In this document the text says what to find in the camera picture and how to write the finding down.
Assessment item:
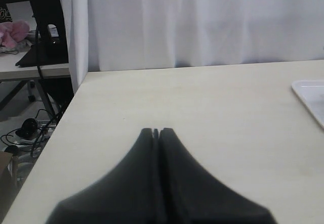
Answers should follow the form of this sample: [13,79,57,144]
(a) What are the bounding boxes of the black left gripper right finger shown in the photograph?
[158,128,276,223]

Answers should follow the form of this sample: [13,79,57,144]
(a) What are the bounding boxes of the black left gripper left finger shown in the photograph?
[47,128,158,223]

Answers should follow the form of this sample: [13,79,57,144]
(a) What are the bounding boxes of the white rectangular tray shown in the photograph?
[291,80,323,128]

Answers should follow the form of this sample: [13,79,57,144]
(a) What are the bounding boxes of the black headphones on floor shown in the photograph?
[15,118,38,139]

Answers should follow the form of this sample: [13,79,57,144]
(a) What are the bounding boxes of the white side table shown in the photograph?
[0,1,73,118]

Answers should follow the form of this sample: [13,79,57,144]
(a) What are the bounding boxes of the black monitor stand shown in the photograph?
[15,0,68,67]

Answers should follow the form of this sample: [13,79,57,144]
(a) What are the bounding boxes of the white backdrop curtain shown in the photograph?
[61,0,323,90]

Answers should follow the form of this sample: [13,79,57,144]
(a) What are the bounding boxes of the pink plush toy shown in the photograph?
[1,21,30,49]

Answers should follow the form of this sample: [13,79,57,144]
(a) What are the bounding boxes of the black cable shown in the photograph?
[30,26,66,159]

